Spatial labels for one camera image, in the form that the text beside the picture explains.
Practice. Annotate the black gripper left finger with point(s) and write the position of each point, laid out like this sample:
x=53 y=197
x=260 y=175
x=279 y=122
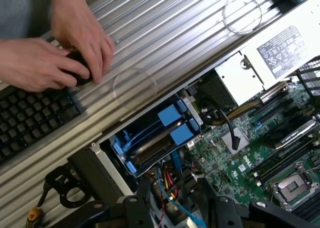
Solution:
x=127 y=213

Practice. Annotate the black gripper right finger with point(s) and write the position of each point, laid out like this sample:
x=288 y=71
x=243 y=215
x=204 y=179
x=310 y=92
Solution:
x=225 y=213

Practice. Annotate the grey disk bay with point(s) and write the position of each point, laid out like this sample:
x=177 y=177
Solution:
x=195 y=110

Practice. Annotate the person's right hand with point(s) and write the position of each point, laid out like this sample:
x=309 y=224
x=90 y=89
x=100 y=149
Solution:
x=37 y=63

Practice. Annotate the person's left hand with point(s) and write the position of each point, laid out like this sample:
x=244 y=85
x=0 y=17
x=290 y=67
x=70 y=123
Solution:
x=80 y=33

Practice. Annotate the green motherboard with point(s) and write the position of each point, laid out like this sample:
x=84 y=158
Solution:
x=225 y=168

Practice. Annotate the open PC case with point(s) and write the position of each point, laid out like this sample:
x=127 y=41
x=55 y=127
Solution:
x=100 y=168

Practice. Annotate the CPU socket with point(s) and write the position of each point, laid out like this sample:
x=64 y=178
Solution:
x=292 y=190

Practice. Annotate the silver chipset heatsink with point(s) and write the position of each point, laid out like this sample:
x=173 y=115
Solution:
x=226 y=140

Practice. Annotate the black RAM slot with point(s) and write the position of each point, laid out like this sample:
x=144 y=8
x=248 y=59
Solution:
x=287 y=166
x=310 y=210
x=282 y=160

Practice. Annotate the yellow black screwdriver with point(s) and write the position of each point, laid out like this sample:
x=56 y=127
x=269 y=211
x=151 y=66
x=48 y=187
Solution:
x=33 y=216

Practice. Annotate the clear round disc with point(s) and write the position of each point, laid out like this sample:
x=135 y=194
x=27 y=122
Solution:
x=242 y=15
x=135 y=88

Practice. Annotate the black keyboard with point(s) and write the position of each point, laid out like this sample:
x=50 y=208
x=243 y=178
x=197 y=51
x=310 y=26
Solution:
x=32 y=123

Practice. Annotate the grey power supply unit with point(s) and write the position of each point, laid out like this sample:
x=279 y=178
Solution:
x=275 y=63

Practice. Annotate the person's grey shirt trunk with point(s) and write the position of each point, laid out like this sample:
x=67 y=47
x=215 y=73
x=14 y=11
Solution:
x=22 y=10

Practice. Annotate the black clamp bracket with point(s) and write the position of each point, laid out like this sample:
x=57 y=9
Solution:
x=65 y=185

